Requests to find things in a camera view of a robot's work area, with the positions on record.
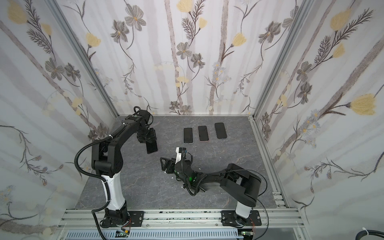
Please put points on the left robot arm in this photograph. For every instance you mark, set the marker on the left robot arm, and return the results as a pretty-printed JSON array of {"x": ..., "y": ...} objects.
[{"x": 107, "y": 161}]

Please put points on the aluminium corner frame post left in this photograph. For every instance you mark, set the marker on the aluminium corner frame post left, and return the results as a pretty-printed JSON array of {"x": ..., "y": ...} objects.
[{"x": 81, "y": 53}]

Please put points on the purple-edged black phone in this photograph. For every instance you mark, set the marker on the purple-edged black phone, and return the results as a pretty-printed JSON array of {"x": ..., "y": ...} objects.
[{"x": 203, "y": 133}]

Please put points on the white vented cable duct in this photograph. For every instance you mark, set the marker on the white vented cable duct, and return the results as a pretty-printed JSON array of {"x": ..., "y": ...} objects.
[{"x": 177, "y": 234}]

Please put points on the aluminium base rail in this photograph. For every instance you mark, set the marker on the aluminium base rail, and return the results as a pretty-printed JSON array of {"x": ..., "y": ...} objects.
[{"x": 186, "y": 218}]

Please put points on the black phone case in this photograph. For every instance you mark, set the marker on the black phone case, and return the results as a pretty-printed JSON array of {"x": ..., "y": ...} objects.
[{"x": 221, "y": 131}]

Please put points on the aluminium corner frame post right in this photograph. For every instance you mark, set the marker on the aluminium corner frame post right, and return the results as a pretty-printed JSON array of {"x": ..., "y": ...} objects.
[{"x": 287, "y": 47}]

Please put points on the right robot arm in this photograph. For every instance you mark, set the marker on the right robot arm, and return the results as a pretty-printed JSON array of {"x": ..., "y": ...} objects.
[{"x": 239, "y": 183}]

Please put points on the aluminium corner frame post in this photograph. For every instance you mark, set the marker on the aluminium corner frame post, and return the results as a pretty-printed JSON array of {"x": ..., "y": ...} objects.
[
  {"x": 81, "y": 53},
  {"x": 287, "y": 47}
]

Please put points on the small dark phone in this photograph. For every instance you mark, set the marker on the small dark phone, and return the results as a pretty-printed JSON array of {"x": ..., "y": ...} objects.
[{"x": 151, "y": 147}]

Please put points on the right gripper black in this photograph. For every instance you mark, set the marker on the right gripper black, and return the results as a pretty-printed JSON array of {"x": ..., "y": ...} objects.
[{"x": 171, "y": 166}]

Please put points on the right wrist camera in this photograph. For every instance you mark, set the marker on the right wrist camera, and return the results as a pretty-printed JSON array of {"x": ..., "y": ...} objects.
[{"x": 181, "y": 154}]

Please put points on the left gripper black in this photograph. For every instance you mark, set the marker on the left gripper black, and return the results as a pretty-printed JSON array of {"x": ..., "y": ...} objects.
[{"x": 142, "y": 139}]

